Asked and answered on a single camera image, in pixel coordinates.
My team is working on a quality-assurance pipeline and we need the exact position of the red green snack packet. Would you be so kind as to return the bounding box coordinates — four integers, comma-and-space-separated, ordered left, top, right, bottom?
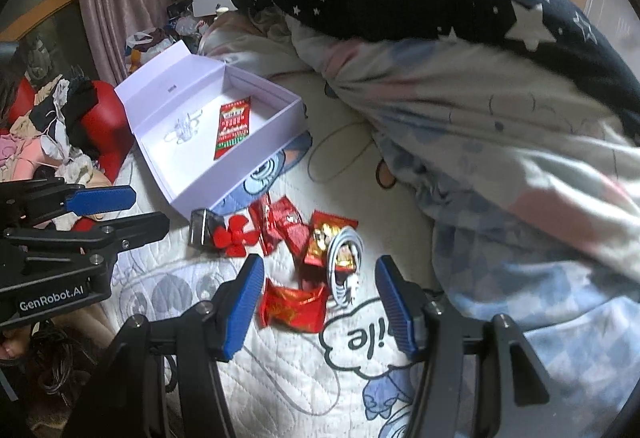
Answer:
214, 96, 252, 161

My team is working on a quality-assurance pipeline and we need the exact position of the white cable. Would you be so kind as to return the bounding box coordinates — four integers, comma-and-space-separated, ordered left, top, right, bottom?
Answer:
326, 225, 368, 306

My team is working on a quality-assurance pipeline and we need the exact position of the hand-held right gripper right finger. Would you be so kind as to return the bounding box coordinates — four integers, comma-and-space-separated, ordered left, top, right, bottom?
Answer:
374, 255, 576, 438

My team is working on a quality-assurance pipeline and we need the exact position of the white gift box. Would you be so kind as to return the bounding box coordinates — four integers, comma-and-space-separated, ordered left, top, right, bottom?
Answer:
114, 40, 307, 219

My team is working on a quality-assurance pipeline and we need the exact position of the beige cloth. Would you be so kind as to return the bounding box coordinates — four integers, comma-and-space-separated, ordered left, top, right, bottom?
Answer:
70, 298, 123, 354

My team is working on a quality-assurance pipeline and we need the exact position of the red flower hair clip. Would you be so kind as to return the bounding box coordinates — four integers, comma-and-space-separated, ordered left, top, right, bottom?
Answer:
212, 214, 262, 259

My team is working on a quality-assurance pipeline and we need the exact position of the red chair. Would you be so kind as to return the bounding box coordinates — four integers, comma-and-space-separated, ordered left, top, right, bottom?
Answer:
0, 78, 133, 239

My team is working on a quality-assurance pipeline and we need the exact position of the dark red candy bar packet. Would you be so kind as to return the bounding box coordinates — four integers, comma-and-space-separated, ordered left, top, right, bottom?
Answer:
248, 194, 281, 256

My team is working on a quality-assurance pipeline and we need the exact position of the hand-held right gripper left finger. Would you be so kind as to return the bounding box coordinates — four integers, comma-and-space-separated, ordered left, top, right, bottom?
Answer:
62, 254, 266, 438

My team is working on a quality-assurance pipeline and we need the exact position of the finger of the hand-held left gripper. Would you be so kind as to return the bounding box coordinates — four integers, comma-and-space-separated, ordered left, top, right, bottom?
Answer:
0, 212, 171, 269
0, 178, 137, 229

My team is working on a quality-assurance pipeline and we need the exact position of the pastel patterned quilt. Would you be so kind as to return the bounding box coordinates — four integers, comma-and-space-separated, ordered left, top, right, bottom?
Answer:
200, 10, 640, 359

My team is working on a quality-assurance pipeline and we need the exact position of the red packet with gold ribbon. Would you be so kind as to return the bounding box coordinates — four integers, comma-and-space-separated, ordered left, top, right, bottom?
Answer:
257, 278, 328, 334

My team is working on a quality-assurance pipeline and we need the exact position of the white cartoon bed sheet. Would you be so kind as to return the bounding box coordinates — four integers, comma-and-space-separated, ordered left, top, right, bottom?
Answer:
107, 63, 501, 438

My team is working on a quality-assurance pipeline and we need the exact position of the small dark case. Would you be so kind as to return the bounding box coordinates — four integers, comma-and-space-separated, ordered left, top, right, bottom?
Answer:
188, 209, 228, 249

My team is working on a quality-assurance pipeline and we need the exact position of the plastic bag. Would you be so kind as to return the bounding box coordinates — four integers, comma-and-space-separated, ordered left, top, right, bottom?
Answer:
124, 29, 171, 69

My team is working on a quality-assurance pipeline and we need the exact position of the pile of clothes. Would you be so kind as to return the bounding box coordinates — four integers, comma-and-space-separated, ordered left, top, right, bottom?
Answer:
0, 78, 108, 184

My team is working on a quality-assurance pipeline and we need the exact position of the red gold snack packet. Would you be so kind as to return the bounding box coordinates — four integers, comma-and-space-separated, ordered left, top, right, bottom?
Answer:
302, 210, 360, 269

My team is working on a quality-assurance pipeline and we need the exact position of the black cable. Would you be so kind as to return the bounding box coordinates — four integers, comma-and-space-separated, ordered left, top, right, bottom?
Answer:
25, 323, 176, 419

